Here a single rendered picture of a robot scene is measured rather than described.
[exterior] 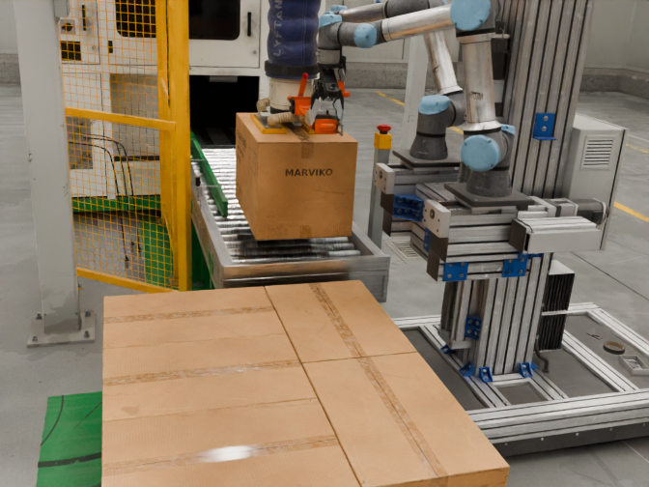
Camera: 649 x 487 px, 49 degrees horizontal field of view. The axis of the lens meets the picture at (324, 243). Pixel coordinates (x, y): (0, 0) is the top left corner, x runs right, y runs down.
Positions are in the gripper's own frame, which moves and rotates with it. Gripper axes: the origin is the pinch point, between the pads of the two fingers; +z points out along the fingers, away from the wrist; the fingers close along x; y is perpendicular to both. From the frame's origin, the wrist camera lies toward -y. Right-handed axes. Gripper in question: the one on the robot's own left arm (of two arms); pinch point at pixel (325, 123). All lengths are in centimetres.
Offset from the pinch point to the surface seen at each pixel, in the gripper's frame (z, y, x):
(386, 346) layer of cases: 67, -38, -15
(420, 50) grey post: 4, 311, -154
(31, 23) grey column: -22, 90, 104
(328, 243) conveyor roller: 68, 63, -21
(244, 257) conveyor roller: 67, 45, 21
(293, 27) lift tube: -28, 50, 3
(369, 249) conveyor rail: 62, 37, -32
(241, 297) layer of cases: 67, 7, 27
